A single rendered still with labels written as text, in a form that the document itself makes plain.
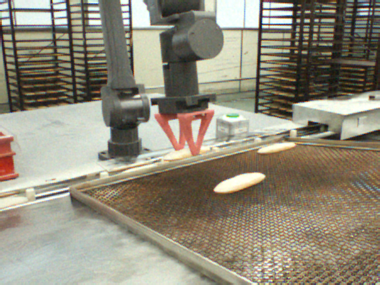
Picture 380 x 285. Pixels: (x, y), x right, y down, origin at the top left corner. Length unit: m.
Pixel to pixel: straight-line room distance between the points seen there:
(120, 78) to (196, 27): 0.41
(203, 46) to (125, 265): 0.32
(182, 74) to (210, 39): 0.08
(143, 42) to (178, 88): 5.16
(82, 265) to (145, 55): 5.46
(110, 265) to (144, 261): 0.03
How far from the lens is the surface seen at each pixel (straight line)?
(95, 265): 0.36
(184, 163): 0.72
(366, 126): 1.22
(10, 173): 0.91
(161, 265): 0.34
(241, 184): 0.53
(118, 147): 0.94
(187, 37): 0.54
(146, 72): 5.80
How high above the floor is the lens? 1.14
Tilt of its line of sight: 17 degrees down
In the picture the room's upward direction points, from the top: straight up
